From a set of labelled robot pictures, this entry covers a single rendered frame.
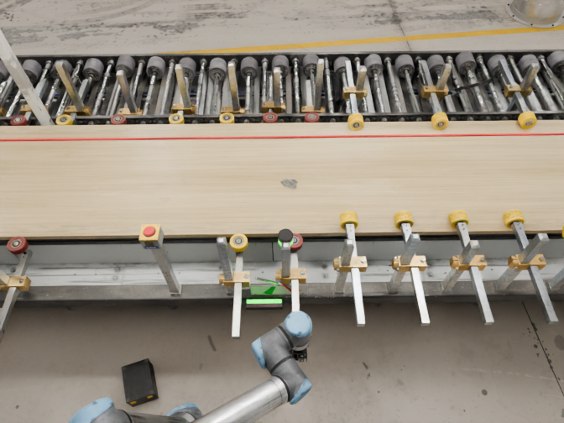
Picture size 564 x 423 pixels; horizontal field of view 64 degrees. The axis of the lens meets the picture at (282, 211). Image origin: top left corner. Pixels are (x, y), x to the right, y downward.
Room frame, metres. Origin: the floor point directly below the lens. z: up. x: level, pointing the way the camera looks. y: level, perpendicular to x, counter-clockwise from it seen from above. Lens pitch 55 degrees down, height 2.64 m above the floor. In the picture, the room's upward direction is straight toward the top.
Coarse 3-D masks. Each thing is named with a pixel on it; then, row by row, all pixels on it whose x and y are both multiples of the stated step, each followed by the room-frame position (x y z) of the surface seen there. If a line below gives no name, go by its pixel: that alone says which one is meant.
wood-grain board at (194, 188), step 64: (0, 128) 1.78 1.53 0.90; (64, 128) 1.78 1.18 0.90; (128, 128) 1.77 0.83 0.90; (192, 128) 1.77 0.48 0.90; (256, 128) 1.77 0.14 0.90; (320, 128) 1.76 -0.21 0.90; (384, 128) 1.76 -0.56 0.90; (448, 128) 1.76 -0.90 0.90; (512, 128) 1.75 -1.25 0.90; (0, 192) 1.34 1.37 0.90; (64, 192) 1.34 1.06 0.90; (128, 192) 1.34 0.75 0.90; (192, 192) 1.34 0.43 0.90; (256, 192) 1.33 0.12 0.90; (320, 192) 1.33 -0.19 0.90; (384, 192) 1.33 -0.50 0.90; (448, 192) 1.32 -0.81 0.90; (512, 192) 1.32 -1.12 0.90
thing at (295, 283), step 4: (292, 252) 1.02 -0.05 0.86; (296, 252) 1.02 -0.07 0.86; (292, 256) 1.00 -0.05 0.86; (296, 256) 1.00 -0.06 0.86; (292, 260) 0.98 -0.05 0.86; (296, 260) 0.98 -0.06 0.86; (292, 264) 0.96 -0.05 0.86; (296, 264) 0.96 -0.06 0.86; (292, 268) 0.94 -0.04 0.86; (296, 268) 0.94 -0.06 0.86; (292, 280) 0.88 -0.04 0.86; (296, 280) 0.88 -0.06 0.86; (292, 284) 0.86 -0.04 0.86; (296, 284) 0.86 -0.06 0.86; (292, 288) 0.84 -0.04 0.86; (296, 288) 0.84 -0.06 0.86; (292, 292) 0.82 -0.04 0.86; (296, 292) 0.82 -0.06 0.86; (292, 296) 0.80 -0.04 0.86; (296, 296) 0.80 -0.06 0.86; (292, 300) 0.78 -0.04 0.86; (296, 300) 0.78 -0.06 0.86; (292, 304) 0.77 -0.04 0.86; (296, 304) 0.77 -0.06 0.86; (292, 308) 0.75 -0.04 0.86; (296, 308) 0.75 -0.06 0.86
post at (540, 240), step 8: (536, 240) 0.91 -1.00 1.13; (544, 240) 0.90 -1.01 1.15; (528, 248) 0.92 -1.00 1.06; (536, 248) 0.90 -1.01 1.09; (520, 256) 0.92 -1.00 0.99; (528, 256) 0.90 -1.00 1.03; (504, 272) 0.93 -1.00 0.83; (512, 272) 0.90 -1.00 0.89; (504, 280) 0.90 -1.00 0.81; (512, 280) 0.90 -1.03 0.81; (504, 288) 0.90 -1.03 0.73
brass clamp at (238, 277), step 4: (236, 272) 0.93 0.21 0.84; (240, 272) 0.93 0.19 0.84; (244, 272) 0.93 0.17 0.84; (248, 272) 0.93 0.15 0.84; (220, 276) 0.91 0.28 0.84; (236, 276) 0.91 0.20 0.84; (240, 276) 0.91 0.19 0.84; (248, 276) 0.91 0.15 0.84; (220, 280) 0.89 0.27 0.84; (224, 280) 0.89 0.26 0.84; (228, 280) 0.89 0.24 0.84; (232, 280) 0.89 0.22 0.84; (236, 280) 0.89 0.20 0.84; (240, 280) 0.89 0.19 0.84; (244, 280) 0.89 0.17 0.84; (248, 280) 0.89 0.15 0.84; (220, 284) 0.88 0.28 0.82; (224, 284) 0.88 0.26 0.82; (228, 284) 0.88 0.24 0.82; (232, 284) 0.88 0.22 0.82; (244, 284) 0.88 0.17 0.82; (248, 284) 0.88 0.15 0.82
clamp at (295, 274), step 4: (276, 272) 0.91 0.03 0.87; (280, 272) 0.91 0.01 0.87; (292, 272) 0.91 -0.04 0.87; (296, 272) 0.91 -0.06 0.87; (276, 276) 0.90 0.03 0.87; (280, 276) 0.89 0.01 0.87; (292, 276) 0.89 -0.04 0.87; (296, 276) 0.89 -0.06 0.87; (300, 276) 0.89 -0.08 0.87; (304, 276) 0.89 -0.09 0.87; (284, 280) 0.88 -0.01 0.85; (288, 280) 0.88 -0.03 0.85; (300, 280) 0.88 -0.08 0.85; (304, 280) 0.88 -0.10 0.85
